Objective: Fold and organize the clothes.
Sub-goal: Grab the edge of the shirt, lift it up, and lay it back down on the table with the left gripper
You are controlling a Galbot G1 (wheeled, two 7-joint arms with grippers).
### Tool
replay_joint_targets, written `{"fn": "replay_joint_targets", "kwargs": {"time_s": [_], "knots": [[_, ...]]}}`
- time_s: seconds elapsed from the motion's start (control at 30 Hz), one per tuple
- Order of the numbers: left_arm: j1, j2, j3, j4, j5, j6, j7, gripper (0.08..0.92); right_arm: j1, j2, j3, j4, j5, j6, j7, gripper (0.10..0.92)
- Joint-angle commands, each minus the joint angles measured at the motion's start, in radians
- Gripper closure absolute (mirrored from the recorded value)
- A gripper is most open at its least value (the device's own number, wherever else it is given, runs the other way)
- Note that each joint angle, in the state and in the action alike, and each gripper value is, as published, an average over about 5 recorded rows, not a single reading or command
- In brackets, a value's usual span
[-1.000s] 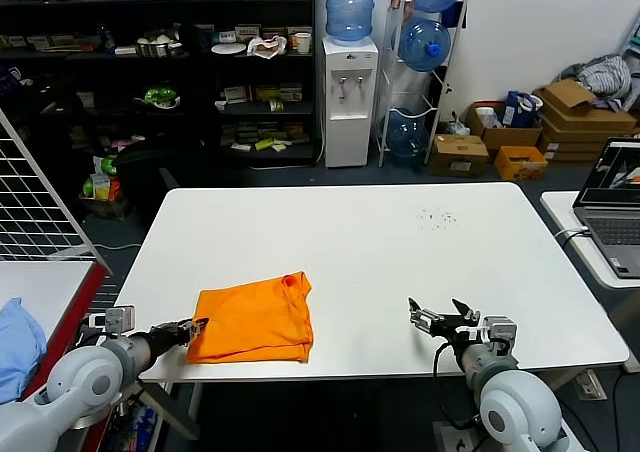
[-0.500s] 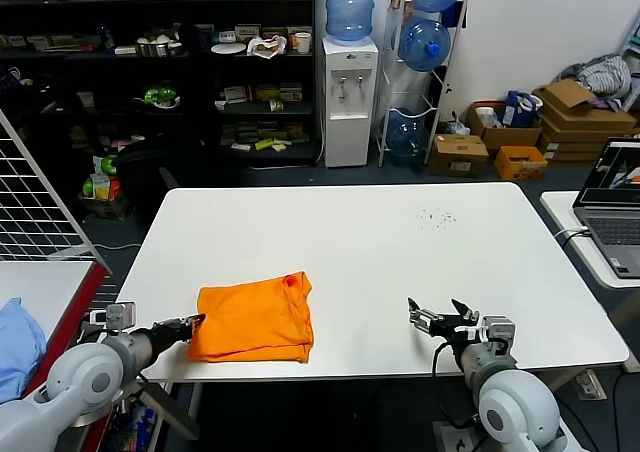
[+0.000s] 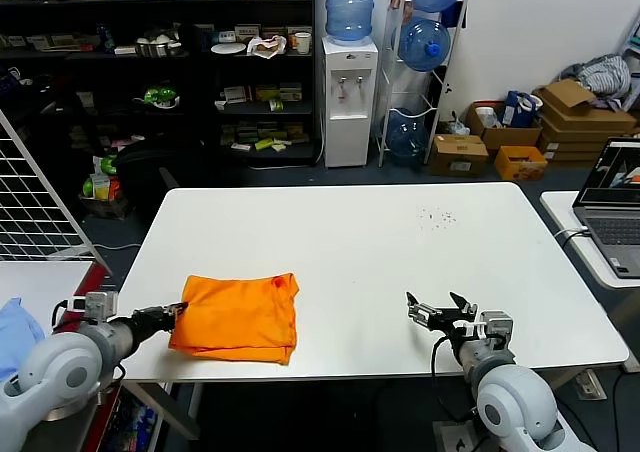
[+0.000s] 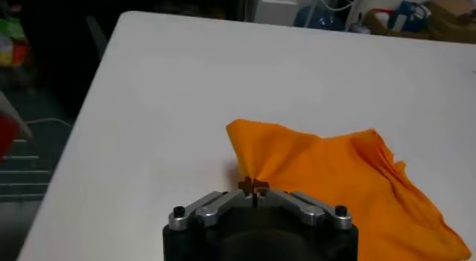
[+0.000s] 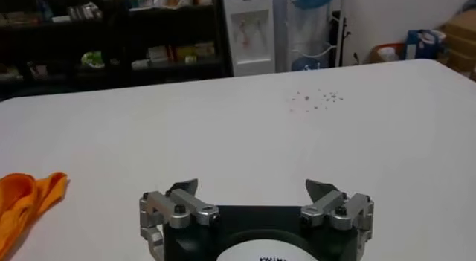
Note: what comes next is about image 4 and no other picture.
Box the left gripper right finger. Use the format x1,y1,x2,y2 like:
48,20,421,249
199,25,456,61
255,178,353,232

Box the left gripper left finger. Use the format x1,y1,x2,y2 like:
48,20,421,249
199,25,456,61
169,176,257,232

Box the orange t-shirt with white print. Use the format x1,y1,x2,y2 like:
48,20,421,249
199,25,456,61
225,117,473,261

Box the blue water cooler jug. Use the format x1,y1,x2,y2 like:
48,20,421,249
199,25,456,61
293,4,346,31

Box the open brown box with items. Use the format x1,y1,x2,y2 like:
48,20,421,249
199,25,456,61
362,7,410,36

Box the blue shopping bag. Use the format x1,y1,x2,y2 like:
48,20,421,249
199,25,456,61
387,0,432,33

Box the large open brown cardboard box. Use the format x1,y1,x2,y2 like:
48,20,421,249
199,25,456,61
423,0,476,44

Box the colourful snack bags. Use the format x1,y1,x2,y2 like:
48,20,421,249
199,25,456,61
0,16,30,68

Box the white floor cable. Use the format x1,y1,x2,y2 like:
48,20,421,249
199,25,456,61
25,117,74,129

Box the grey wire mesh panel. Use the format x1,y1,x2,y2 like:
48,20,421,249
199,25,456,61
0,138,53,204

